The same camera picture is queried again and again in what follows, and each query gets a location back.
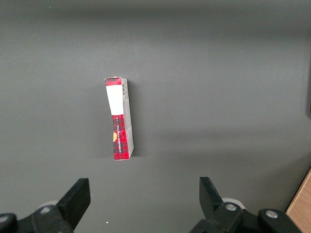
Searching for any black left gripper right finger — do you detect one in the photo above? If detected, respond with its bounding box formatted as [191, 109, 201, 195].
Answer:
[189, 176, 302, 233]

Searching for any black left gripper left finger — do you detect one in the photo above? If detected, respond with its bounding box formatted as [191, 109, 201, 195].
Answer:
[0, 178, 91, 233]

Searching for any wooden two-drawer cabinet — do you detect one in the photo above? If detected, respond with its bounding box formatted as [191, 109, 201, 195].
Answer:
[285, 167, 311, 233]

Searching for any red plaid cardboard box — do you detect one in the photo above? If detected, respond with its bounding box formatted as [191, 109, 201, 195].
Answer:
[104, 76, 135, 161]

